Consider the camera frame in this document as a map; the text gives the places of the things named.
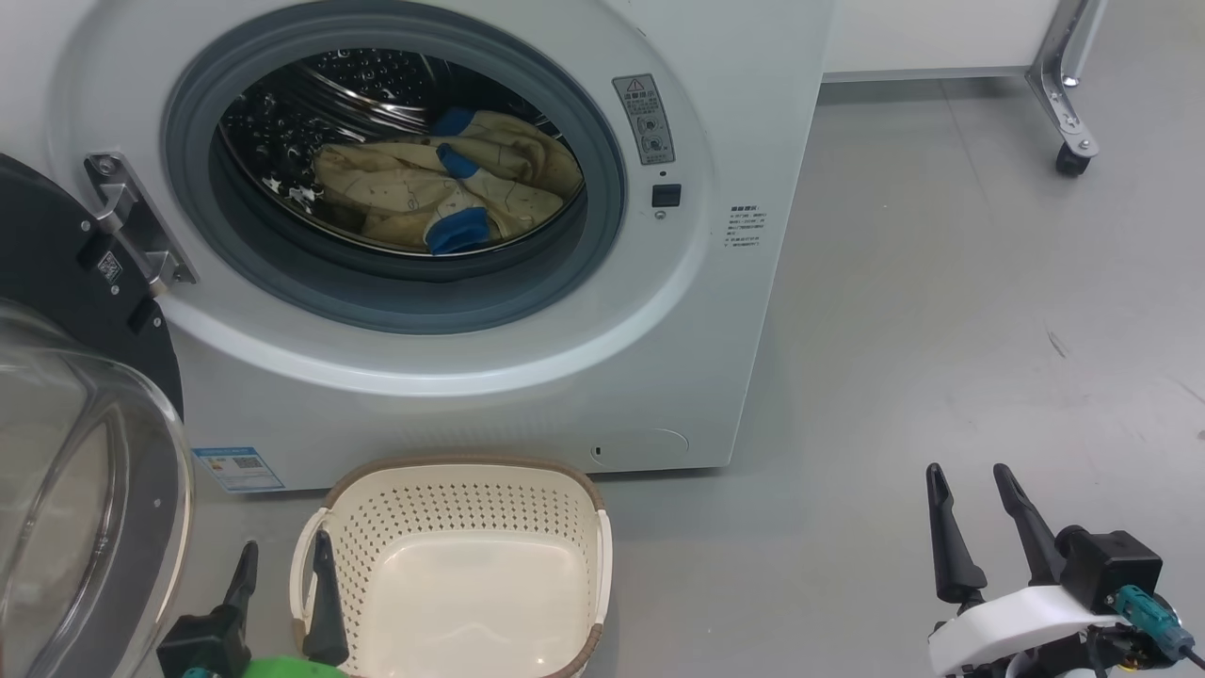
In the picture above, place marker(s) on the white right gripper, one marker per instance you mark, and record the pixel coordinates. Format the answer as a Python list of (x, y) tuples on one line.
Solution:
[(1017, 621)]

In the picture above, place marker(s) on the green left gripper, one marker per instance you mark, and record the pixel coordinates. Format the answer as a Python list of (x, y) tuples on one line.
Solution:
[(292, 670)]

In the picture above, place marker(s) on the round dark washer door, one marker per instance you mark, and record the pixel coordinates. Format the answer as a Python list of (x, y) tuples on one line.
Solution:
[(85, 527)]

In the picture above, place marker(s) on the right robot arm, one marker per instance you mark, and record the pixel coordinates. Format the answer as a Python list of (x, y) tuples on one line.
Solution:
[(1083, 659)]

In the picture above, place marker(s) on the white front-load washing machine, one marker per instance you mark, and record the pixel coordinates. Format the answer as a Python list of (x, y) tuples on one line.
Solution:
[(706, 330)]

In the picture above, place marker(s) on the steel washing machine drum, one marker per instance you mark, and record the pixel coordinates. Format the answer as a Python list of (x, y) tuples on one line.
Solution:
[(282, 113)]

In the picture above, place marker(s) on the blue energy label sticker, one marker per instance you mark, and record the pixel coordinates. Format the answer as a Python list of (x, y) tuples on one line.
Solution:
[(238, 469)]

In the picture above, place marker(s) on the cream perforated laundry basket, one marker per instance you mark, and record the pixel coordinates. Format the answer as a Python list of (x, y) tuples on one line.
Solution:
[(471, 584)]

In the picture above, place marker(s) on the oval filter access cover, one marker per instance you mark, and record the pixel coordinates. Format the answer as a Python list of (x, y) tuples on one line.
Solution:
[(640, 448)]

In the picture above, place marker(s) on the black caster wheel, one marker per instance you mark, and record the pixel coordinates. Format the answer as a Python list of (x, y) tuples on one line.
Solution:
[(1072, 160)]

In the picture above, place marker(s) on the small black text label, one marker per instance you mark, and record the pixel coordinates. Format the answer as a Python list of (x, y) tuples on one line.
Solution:
[(746, 226)]

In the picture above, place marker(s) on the grey warning sticker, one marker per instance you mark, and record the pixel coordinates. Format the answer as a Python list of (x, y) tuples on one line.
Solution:
[(644, 120)]

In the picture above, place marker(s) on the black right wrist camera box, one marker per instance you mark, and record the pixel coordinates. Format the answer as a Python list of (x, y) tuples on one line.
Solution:
[(1111, 570)]

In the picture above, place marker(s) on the teal right camera connector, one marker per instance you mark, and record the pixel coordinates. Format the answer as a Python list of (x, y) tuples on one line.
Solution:
[(1148, 612)]

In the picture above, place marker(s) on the silver door hinge bracket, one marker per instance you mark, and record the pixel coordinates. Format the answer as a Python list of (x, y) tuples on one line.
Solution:
[(136, 226)]

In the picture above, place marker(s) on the silver metal frame leg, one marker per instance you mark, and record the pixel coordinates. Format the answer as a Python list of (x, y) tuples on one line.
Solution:
[(1064, 75)]

